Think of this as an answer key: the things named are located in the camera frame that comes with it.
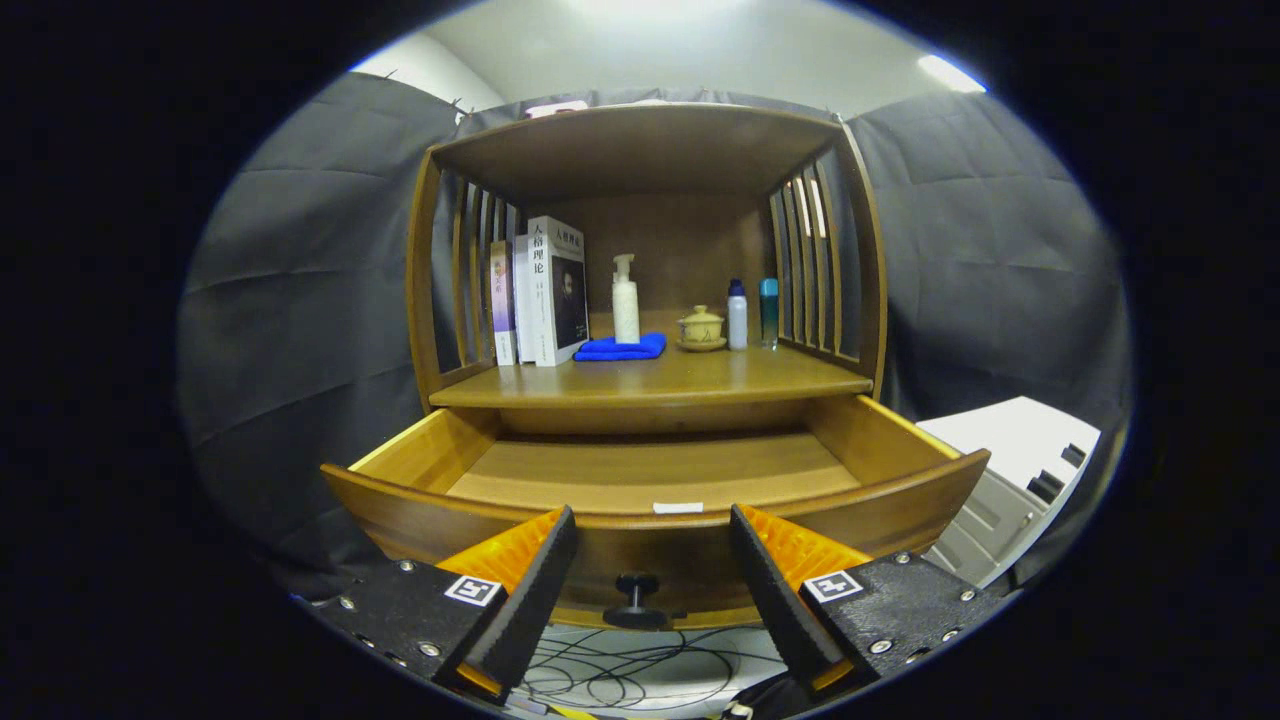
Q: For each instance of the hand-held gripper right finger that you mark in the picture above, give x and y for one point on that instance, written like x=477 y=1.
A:
x=775 y=600

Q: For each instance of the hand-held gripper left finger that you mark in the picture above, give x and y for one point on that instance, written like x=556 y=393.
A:
x=530 y=600

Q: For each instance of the black drawer knob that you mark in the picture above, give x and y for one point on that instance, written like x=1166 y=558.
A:
x=636 y=612

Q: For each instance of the wooden drawer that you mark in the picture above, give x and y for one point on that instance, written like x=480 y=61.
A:
x=650 y=470

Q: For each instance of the wooden countertop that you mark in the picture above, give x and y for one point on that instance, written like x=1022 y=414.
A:
x=680 y=375

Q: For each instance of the wooden cabinet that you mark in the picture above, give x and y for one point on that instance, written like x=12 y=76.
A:
x=640 y=150

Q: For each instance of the yellow saucer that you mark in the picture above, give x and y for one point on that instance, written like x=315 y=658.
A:
x=700 y=346

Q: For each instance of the blue folded cloth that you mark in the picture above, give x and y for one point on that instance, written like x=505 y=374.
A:
x=620 y=350

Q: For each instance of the white grey machine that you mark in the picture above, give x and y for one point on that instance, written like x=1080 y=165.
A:
x=1000 y=440

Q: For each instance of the white bottle blue cap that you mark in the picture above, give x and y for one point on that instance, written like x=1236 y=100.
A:
x=737 y=320

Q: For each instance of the yellow lidded tea cup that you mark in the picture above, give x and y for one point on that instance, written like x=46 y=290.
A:
x=700 y=326

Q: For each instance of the teal slim bottle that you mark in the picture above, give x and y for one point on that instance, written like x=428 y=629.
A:
x=768 y=315

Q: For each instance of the thin white book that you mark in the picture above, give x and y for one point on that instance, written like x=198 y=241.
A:
x=522 y=300

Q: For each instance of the purple book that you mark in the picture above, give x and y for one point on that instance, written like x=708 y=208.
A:
x=501 y=300

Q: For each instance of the white pump bottle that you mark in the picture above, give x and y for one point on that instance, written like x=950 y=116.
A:
x=626 y=310

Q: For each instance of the thick white portrait book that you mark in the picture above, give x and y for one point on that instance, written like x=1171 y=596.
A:
x=545 y=290

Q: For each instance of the rectangular ceiling light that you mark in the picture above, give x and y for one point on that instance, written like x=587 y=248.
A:
x=950 y=72

